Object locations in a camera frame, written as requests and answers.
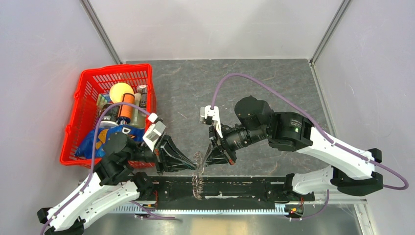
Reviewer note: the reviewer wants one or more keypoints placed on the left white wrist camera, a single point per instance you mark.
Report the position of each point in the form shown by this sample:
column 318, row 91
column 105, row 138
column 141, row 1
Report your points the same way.
column 154, row 132

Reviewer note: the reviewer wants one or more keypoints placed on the orange cylinder bottle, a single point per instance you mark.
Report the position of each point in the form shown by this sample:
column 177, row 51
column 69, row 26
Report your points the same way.
column 125, row 113

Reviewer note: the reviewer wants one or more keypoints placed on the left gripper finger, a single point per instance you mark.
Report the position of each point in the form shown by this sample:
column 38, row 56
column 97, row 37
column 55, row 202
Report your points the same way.
column 176, row 156
column 175, row 168

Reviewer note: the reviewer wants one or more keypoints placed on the red plastic basket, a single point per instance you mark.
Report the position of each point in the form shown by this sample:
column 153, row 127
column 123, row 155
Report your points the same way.
column 85, row 112

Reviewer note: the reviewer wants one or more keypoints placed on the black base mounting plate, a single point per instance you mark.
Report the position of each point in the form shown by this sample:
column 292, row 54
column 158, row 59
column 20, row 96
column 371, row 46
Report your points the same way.
column 217, row 192

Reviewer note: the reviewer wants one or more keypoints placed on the clear green bottle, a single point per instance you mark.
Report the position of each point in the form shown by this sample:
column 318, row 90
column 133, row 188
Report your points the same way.
column 138, row 118

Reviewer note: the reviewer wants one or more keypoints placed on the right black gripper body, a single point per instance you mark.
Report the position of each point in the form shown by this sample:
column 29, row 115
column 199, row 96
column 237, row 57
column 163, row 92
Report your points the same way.
column 219, row 142

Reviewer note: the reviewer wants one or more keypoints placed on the colourful small box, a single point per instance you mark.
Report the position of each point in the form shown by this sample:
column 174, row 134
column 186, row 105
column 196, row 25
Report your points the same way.
column 103, row 99

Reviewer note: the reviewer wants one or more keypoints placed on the yellow ball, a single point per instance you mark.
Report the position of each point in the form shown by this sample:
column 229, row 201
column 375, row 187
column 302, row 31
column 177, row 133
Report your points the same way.
column 118, row 90

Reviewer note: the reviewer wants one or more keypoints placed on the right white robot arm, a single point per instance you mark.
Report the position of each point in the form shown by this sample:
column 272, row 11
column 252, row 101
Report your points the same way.
column 349, row 170

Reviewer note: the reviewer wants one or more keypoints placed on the black can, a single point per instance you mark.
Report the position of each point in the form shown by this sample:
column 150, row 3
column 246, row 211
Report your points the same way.
column 110, row 119

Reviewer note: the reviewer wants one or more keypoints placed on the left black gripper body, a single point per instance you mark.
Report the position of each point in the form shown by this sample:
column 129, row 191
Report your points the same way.
column 162, row 158

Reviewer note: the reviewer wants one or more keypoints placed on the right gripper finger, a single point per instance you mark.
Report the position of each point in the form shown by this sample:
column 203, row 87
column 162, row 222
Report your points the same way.
column 221, row 157
column 207, row 155

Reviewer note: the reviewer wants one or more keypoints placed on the blue Doritos chip bag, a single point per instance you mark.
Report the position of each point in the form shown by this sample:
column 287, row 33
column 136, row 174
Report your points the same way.
column 84, row 150

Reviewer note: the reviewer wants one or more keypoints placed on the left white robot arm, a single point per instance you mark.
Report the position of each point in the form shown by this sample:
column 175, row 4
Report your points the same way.
column 112, row 182

